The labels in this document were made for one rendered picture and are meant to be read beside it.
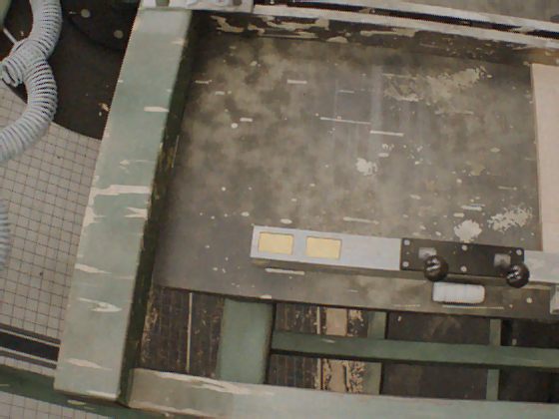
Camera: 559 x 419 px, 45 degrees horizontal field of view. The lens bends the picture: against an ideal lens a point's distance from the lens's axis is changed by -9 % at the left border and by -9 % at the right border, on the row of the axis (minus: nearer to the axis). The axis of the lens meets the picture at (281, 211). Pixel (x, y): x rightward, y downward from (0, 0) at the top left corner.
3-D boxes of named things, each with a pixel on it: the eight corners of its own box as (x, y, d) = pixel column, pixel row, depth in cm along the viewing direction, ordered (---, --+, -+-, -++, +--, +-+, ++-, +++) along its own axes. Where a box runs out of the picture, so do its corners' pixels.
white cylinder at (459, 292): (431, 302, 108) (479, 306, 107) (434, 297, 105) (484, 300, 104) (432, 284, 109) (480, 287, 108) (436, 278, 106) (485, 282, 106)
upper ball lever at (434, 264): (435, 266, 107) (449, 286, 93) (411, 264, 107) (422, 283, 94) (439, 241, 106) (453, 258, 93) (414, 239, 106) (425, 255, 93)
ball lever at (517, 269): (508, 272, 106) (530, 291, 93) (486, 270, 106) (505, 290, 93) (512, 247, 105) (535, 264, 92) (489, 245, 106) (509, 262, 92)
